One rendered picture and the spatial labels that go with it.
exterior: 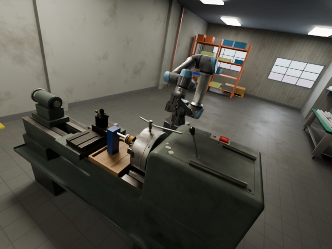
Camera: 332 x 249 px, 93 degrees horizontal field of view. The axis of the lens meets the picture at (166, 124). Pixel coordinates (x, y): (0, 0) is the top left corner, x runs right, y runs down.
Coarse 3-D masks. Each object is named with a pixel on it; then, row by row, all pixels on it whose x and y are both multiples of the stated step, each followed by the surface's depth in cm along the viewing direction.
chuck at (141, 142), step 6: (144, 132) 104; (156, 132) 106; (138, 138) 102; (144, 138) 101; (150, 138) 101; (138, 144) 100; (144, 144) 99; (132, 150) 101; (138, 150) 99; (144, 150) 98; (138, 156) 99; (132, 162) 104; (138, 162) 101; (138, 168) 106
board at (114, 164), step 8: (120, 144) 145; (96, 152) 127; (104, 152) 132; (120, 152) 135; (96, 160) 119; (104, 160) 124; (112, 160) 125; (120, 160) 127; (128, 160) 128; (104, 168) 117; (112, 168) 115; (120, 168) 119
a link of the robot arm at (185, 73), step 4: (184, 72) 91; (188, 72) 91; (192, 72) 92; (180, 76) 93; (184, 76) 91; (188, 76) 91; (192, 76) 93; (180, 80) 92; (184, 80) 91; (188, 80) 92; (192, 80) 97; (180, 84) 92; (184, 84) 92; (188, 84) 93; (184, 88) 99
